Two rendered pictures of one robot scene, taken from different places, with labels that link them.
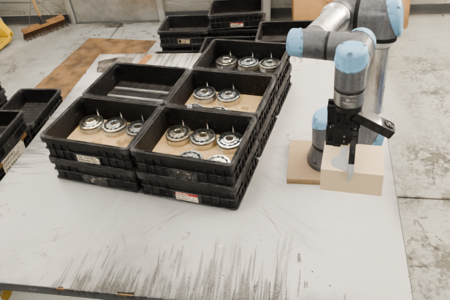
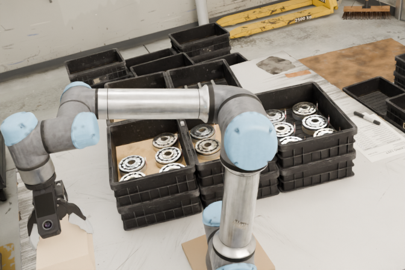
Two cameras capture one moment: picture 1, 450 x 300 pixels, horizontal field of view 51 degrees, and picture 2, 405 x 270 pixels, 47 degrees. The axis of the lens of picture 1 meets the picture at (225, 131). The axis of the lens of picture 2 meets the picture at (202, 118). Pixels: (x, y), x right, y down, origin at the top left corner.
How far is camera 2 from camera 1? 153 cm
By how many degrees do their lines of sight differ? 49
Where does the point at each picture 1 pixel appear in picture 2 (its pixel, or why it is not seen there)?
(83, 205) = (96, 149)
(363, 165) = (50, 248)
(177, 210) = (111, 197)
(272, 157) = not seen: hidden behind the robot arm
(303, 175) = (193, 254)
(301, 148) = not seen: hidden behind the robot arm
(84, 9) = not seen: outside the picture
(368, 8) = (225, 112)
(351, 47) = (15, 119)
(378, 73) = (226, 198)
